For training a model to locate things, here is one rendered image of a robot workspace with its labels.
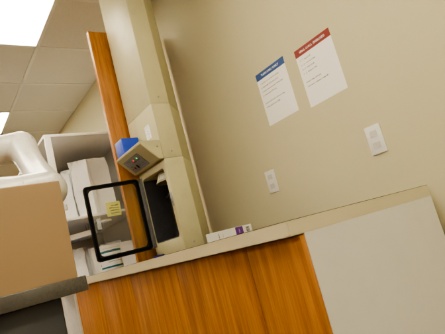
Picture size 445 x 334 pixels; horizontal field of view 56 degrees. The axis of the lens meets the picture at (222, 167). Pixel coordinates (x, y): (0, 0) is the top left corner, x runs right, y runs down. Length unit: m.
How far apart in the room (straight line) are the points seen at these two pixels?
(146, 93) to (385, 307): 1.55
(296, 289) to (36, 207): 0.75
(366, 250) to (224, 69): 1.45
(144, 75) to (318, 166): 1.02
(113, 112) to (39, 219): 1.38
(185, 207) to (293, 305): 1.09
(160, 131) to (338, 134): 0.90
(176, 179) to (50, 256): 1.02
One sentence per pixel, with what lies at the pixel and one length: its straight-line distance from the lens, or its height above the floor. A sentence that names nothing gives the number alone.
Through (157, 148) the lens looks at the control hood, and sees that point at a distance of 2.15.
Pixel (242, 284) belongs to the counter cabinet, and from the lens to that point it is 1.33.
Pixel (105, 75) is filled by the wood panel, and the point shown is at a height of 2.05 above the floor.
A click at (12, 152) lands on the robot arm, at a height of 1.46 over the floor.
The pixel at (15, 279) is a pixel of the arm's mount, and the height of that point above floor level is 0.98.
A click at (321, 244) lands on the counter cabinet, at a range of 1.15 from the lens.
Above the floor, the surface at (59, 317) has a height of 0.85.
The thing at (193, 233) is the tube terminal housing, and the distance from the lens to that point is 2.13.
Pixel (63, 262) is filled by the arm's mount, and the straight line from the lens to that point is 1.28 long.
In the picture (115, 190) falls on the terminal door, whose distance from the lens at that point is 2.36.
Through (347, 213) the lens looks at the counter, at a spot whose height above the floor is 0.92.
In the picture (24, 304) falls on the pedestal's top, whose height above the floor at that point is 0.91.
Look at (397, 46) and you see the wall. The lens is 1.72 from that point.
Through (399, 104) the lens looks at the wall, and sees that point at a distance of 1.70.
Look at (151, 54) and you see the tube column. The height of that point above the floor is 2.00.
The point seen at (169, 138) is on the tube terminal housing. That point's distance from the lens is 2.20.
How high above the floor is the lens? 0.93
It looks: 10 degrees up
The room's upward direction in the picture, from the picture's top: 15 degrees counter-clockwise
